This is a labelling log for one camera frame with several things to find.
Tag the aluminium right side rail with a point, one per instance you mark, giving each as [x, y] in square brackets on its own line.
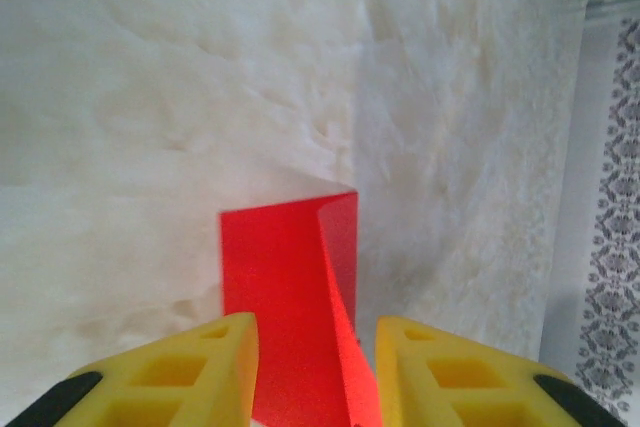
[582, 172]

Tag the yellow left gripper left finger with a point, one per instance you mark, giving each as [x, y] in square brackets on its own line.
[165, 382]

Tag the red paper sheet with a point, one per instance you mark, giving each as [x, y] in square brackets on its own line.
[280, 272]

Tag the aluminium right frame post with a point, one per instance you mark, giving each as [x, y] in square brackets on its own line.
[615, 3]

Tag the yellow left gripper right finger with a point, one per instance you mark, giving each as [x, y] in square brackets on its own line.
[460, 382]

